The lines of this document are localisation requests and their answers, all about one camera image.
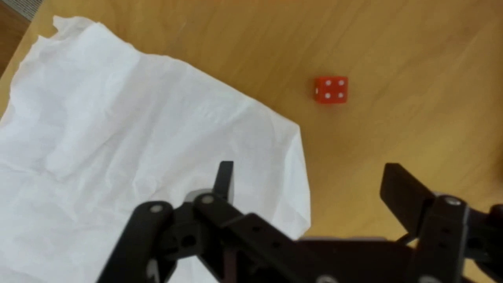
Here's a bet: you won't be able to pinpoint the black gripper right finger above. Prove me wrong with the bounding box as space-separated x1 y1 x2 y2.
379 162 503 283

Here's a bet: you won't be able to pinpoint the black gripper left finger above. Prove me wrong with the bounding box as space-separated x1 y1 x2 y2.
96 160 317 283

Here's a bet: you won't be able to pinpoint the red dice with white dots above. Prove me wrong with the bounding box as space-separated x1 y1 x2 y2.
313 75 350 105

